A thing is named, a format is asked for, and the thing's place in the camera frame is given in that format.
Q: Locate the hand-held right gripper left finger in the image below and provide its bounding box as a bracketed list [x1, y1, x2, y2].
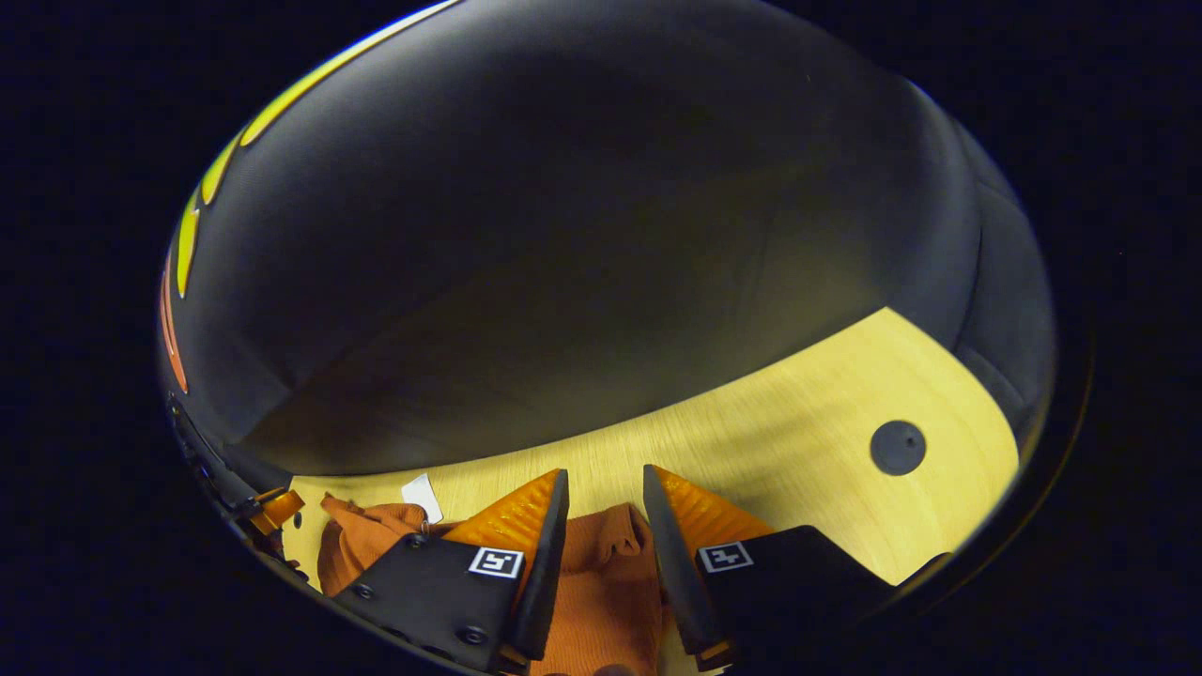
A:
[329, 468, 571, 675]

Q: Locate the black table cable grommet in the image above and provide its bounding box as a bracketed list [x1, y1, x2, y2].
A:
[869, 419, 928, 477]

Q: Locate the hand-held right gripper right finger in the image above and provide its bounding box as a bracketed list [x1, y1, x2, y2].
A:
[642, 464, 898, 672]

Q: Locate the orange shirt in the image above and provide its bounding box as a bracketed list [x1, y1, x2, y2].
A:
[316, 493, 672, 676]

